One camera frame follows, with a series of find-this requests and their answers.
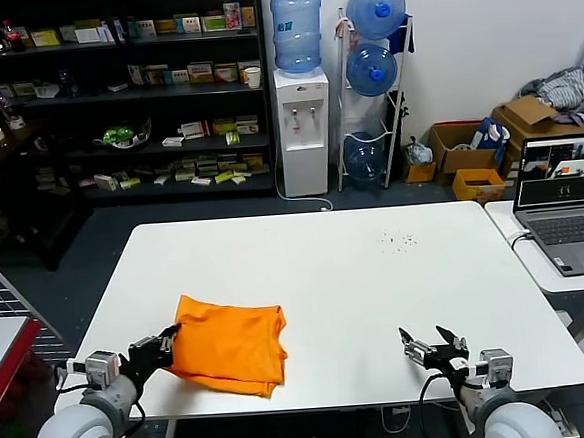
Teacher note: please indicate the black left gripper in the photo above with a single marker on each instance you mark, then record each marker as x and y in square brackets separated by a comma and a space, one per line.
[146, 357]

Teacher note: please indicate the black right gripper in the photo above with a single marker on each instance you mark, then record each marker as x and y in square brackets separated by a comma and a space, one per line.
[447, 361]

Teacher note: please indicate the orange t-shirt with white print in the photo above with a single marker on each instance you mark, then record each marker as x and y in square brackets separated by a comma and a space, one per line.
[230, 343]

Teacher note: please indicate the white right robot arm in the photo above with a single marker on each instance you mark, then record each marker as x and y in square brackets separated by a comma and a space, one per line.
[516, 419]

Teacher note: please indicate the grey clothes pile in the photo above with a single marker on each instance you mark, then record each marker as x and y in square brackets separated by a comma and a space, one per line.
[566, 89]

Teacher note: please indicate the white power strip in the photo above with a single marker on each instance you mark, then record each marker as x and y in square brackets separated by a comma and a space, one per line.
[401, 410]

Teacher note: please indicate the white work table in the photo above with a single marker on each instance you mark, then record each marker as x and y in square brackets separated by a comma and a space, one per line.
[352, 285]

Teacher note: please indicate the white side table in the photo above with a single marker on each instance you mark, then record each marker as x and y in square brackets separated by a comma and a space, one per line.
[531, 272]

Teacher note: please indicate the orange cardboard box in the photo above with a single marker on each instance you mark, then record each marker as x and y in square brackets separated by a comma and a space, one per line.
[477, 186]

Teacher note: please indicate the red-edged white cart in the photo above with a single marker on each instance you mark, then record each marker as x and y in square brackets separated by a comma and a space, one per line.
[0, 344]

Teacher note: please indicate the grey laptop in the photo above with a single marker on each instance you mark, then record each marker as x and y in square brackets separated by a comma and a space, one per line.
[574, 239]

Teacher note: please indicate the small yellow box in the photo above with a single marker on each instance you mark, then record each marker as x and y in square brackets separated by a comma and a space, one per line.
[419, 172]

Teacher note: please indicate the open brown cardboard box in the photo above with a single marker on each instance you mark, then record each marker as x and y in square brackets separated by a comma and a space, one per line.
[460, 159]

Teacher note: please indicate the white plastic bag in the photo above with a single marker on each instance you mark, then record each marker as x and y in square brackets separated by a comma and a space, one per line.
[418, 152]

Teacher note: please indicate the flat white carton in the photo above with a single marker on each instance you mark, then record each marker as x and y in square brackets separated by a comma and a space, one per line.
[173, 141]

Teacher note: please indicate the bowl of green items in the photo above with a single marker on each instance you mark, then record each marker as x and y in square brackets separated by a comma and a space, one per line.
[121, 136]

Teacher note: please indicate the white carton red stripe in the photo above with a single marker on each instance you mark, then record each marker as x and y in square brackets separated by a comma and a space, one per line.
[195, 129]

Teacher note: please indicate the blue and white bag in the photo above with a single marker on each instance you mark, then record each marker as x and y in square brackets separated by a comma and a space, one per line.
[489, 135]

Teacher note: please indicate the white water dispenser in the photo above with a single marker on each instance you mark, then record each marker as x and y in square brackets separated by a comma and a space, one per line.
[306, 168]

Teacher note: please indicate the dark wooden desk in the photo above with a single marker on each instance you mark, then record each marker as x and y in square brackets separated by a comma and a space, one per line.
[12, 163]

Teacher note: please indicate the black shelf unit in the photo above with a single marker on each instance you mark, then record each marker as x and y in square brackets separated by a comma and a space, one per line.
[113, 98]

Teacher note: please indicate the large brown cardboard box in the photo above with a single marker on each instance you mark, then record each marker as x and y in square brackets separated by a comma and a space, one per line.
[525, 112]

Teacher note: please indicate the yellow green carton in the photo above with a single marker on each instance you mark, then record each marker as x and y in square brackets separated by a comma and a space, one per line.
[200, 72]

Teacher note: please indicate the orange and white carton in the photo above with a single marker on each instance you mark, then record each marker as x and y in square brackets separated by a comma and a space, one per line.
[225, 73]

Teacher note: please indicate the dark blue bottle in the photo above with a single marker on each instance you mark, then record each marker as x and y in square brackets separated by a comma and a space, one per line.
[68, 84]

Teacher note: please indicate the white paper cup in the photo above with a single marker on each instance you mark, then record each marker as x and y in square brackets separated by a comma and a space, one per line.
[253, 77]

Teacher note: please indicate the clear bottle purple contents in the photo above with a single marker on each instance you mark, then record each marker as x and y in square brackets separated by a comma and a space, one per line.
[11, 113]

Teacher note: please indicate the dark blue cloth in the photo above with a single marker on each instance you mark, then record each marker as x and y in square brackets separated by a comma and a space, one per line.
[402, 38]

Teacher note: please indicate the wide white carton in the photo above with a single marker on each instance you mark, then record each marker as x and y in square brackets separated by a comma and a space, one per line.
[91, 35]

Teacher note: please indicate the green and white carton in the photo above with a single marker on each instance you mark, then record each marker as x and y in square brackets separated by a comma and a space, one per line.
[214, 23]

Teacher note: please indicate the pink carton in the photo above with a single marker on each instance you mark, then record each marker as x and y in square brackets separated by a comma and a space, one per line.
[232, 15]

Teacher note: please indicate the blue water jug with label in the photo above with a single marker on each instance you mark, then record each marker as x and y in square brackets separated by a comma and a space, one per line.
[298, 33]

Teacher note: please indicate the cola bottle red label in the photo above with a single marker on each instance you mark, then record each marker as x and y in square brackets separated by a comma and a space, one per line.
[13, 38]

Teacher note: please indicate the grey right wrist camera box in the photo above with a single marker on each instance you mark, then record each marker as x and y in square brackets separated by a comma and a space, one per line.
[495, 365]

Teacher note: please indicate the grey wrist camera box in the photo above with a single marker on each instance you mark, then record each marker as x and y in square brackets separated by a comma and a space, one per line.
[102, 367]
[495, 365]

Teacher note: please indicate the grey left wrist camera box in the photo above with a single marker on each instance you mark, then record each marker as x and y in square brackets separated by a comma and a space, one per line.
[102, 367]

